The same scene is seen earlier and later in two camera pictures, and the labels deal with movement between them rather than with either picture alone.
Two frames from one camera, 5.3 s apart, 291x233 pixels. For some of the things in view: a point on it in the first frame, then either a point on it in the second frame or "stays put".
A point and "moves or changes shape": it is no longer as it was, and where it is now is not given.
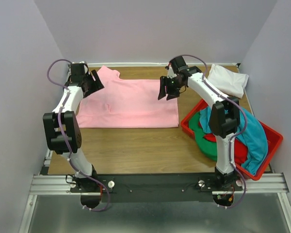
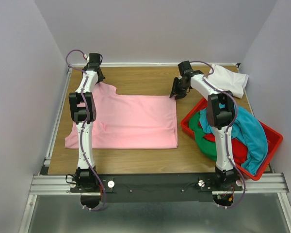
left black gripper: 97,84 → 100,78
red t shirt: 241,151 stays put
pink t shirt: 126,103 moves or changes shape
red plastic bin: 273,139 stays put
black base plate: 156,188 stays put
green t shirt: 208,147 stays put
